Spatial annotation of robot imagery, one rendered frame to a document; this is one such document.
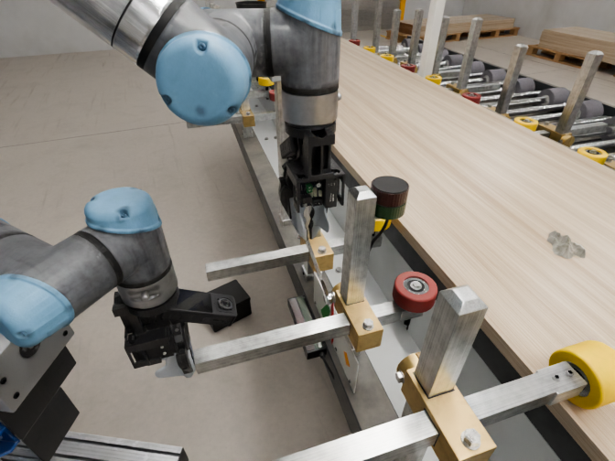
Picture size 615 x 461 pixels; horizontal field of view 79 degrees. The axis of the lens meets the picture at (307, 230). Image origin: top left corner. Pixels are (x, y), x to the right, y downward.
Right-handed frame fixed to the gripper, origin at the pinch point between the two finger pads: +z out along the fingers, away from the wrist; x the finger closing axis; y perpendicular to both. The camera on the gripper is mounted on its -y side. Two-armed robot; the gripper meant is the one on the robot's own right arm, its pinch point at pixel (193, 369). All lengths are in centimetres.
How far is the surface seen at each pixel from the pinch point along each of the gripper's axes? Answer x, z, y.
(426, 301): 4.1, -7.7, -42.0
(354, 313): 0.2, -4.3, -30.0
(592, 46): -398, 53, -576
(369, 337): 5.1, -3.2, -30.8
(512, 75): -89, -16, -138
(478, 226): -13, -7, -66
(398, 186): -2.9, -28.6, -36.8
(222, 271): -23.4, 0.0, -8.0
